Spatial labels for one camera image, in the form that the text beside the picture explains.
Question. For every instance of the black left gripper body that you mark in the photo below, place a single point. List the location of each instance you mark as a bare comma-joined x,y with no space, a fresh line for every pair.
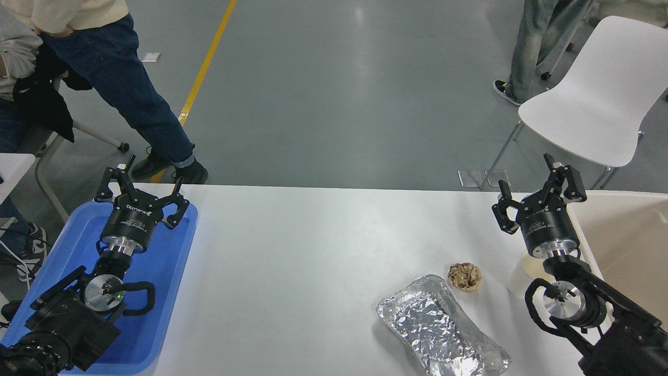
130,222

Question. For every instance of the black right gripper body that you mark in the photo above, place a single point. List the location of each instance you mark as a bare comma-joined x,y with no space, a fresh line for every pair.
548,222

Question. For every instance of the white paper cup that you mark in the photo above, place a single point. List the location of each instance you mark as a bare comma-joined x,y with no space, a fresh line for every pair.
522,279

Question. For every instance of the clear floor plates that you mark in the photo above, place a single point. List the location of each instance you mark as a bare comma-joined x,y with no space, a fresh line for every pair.
469,177

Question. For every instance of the blue plastic tray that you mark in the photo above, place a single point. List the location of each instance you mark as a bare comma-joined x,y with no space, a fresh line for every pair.
156,271

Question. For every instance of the large pale bin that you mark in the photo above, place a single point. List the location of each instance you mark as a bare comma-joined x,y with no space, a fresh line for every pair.
626,235

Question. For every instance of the crumpled tan paper ball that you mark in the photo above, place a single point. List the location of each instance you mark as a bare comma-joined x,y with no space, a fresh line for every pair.
464,277

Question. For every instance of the white plastic chair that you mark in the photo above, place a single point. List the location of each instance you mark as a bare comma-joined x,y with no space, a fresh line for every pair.
600,99

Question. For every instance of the standing person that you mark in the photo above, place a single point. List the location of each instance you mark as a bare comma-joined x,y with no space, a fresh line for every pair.
115,78

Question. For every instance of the small white side table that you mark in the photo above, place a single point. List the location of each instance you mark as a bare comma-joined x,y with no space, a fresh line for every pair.
13,167

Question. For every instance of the white paper scrap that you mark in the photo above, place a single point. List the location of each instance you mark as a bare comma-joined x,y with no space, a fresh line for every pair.
150,57

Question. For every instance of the chair leg with caster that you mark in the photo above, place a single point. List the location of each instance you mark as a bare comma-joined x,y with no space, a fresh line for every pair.
566,44

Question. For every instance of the crumpled foil tray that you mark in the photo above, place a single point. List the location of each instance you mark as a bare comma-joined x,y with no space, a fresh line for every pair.
438,329

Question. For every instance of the walking person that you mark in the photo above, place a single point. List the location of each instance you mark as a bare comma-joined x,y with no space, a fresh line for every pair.
532,47

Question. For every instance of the grey metal chair frame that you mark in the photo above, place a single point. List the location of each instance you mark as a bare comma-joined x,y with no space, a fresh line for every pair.
49,172

